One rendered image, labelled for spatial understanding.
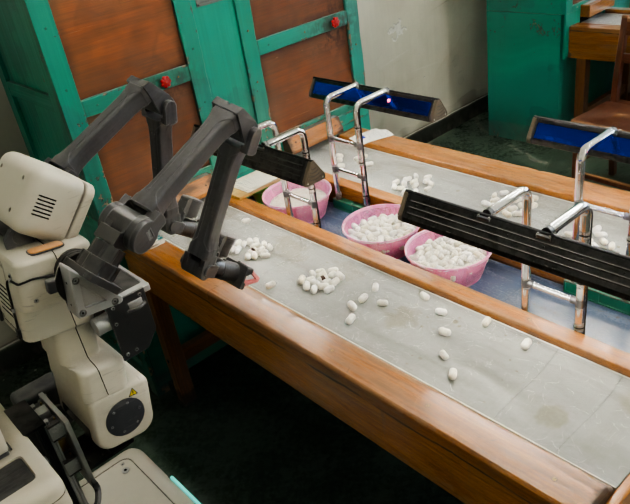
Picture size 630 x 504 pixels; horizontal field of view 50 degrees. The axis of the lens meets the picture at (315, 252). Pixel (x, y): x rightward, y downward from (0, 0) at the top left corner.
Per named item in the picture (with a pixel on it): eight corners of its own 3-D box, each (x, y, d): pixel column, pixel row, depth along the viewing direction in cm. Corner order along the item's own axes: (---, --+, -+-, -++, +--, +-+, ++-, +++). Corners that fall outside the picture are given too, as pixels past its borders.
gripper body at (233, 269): (231, 257, 196) (212, 251, 191) (253, 268, 189) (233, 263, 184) (223, 278, 197) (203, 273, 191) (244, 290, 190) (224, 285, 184)
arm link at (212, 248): (216, 112, 163) (253, 129, 160) (229, 111, 168) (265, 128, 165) (172, 268, 179) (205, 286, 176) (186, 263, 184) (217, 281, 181)
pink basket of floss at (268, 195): (332, 227, 250) (328, 204, 245) (261, 233, 254) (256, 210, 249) (337, 195, 273) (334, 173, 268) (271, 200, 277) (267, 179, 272)
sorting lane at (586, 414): (615, 496, 131) (616, 488, 130) (149, 234, 256) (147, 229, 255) (686, 410, 147) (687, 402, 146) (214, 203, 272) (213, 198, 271)
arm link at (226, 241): (177, 263, 179) (203, 277, 176) (196, 223, 178) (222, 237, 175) (200, 264, 190) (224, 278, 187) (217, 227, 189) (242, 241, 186)
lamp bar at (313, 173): (306, 188, 195) (302, 165, 191) (189, 147, 238) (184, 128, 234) (326, 178, 199) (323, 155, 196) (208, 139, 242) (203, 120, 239)
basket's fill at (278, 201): (297, 231, 249) (294, 218, 246) (259, 216, 265) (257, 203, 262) (341, 207, 261) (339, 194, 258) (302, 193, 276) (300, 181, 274)
